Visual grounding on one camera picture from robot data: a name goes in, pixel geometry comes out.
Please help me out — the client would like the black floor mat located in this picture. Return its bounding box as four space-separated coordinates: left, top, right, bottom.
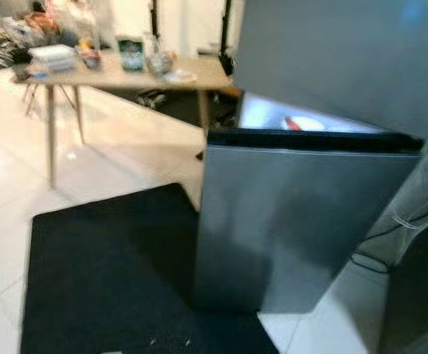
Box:
18 183 281 354

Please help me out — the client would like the steel bowl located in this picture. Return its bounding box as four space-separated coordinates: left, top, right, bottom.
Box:
146 53 176 77

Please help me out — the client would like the green snack bag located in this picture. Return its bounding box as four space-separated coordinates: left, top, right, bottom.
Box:
118 38 145 72

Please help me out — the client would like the black stand pole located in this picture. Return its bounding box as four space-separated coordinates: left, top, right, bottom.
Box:
220 0 233 56
149 0 162 38

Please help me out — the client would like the large black gym mat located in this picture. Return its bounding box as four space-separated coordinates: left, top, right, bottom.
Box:
74 85 241 130

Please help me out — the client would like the light wooden table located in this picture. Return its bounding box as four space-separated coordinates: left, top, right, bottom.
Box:
11 52 241 189

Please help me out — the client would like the red patterned bowl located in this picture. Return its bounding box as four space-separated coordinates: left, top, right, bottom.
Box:
77 43 103 71

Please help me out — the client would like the grey fridge door with shelves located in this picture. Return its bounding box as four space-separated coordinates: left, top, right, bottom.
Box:
193 129 425 314

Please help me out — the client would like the patterned cream plate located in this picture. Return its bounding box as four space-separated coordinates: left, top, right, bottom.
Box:
162 70 198 83

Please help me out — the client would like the grey freezer door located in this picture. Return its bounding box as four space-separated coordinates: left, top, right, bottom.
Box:
232 0 428 141

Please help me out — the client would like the white lidded plastic container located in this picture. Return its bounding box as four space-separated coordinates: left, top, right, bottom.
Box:
28 44 77 73

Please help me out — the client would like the clear plastic water bottle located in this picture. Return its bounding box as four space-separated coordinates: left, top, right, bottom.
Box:
144 33 162 74

